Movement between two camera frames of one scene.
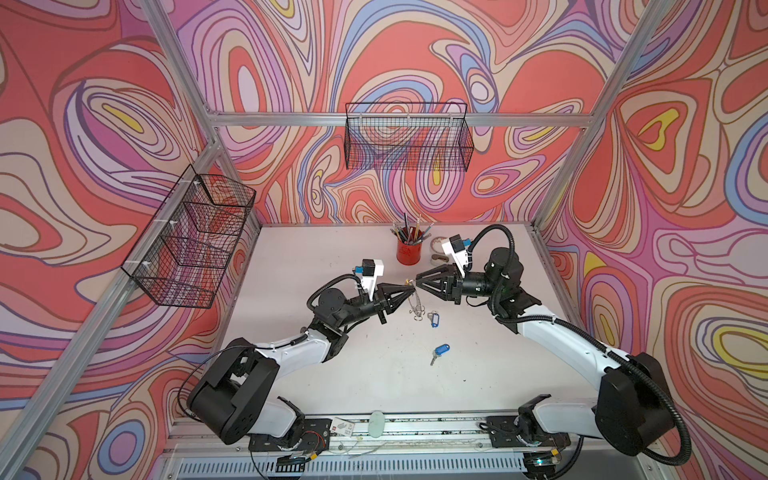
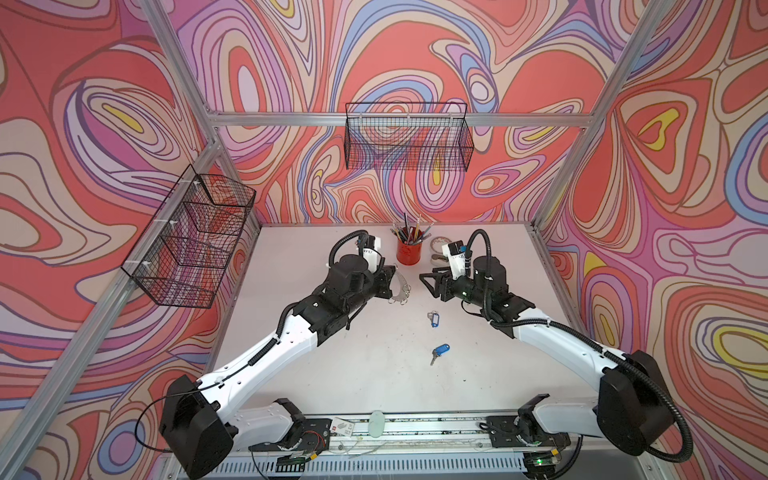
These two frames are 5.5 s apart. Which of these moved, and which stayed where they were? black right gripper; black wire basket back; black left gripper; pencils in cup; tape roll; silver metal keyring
Moved: black left gripper; silver metal keyring
Stayed: black wire basket back; pencils in cup; black right gripper; tape roll
